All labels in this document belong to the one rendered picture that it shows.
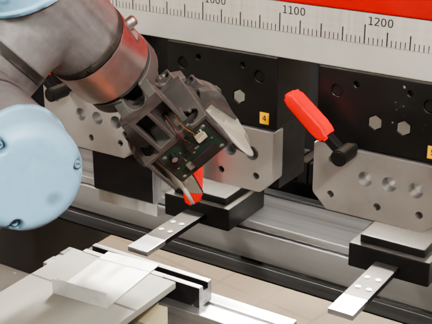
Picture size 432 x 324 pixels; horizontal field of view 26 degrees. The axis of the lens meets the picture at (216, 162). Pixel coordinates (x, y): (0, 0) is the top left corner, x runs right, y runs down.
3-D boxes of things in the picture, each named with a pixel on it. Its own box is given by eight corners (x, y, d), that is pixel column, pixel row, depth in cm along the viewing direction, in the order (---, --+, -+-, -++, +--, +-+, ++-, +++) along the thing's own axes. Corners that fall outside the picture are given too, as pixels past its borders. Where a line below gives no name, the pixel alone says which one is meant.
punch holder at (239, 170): (167, 169, 116) (164, 40, 110) (204, 148, 123) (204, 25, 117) (272, 195, 109) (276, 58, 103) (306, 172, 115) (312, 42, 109)
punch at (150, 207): (95, 202, 130) (91, 138, 126) (104, 197, 132) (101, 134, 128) (153, 218, 125) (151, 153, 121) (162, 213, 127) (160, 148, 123)
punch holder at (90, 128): (46, 139, 126) (37, 18, 120) (87, 121, 133) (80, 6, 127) (135, 161, 119) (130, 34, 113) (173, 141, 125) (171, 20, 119)
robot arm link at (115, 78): (38, 47, 81) (110, -15, 80) (70, 75, 84) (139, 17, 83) (66, 97, 76) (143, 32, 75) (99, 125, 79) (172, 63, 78)
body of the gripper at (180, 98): (176, 196, 87) (102, 133, 78) (141, 140, 93) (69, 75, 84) (239, 143, 86) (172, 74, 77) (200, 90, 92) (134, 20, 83)
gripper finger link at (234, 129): (267, 182, 94) (207, 155, 88) (242, 146, 98) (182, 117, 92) (287, 159, 93) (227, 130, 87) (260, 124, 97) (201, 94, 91)
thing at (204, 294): (83, 269, 135) (82, 251, 134) (97, 261, 137) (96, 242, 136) (199, 308, 125) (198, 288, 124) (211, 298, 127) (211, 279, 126)
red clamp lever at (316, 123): (287, 90, 98) (348, 160, 97) (305, 81, 102) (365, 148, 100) (277, 101, 100) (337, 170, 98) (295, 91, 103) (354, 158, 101)
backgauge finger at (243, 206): (105, 251, 137) (103, 220, 135) (202, 191, 157) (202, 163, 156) (171, 272, 131) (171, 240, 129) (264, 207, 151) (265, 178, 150)
